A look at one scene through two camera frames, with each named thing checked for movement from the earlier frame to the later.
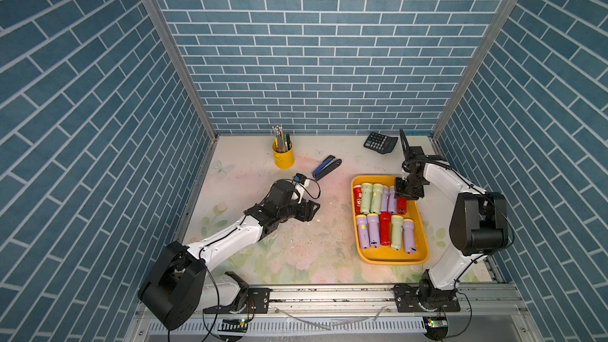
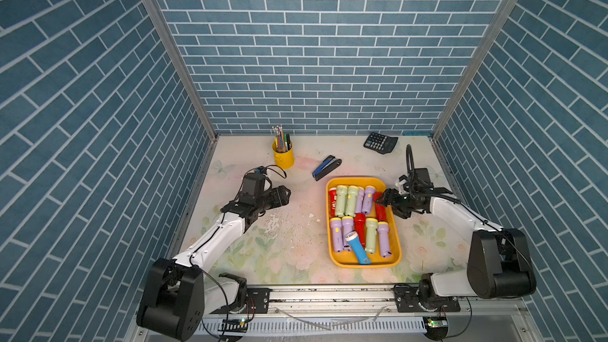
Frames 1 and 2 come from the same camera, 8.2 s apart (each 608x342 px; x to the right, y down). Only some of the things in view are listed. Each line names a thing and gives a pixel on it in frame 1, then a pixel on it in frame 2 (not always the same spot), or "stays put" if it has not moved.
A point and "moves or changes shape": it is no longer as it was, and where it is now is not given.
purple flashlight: [385, 203] moves or changes shape
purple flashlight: [393, 199] moves or changes shape
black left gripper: [305, 213] to [283, 199]
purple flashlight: [408, 230] to [383, 229]
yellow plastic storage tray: [384, 254] to [347, 258]
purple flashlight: [373, 220] to [347, 227]
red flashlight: [385, 228] to [360, 226]
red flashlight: [401, 206] moves or changes shape
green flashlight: [366, 197] to [341, 200]
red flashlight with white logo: [357, 193] to [332, 201]
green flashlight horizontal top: [397, 231] to [371, 230]
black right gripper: [417, 194] to [389, 197]
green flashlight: [376, 203] to [352, 200]
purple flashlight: [362, 231] to [336, 229]
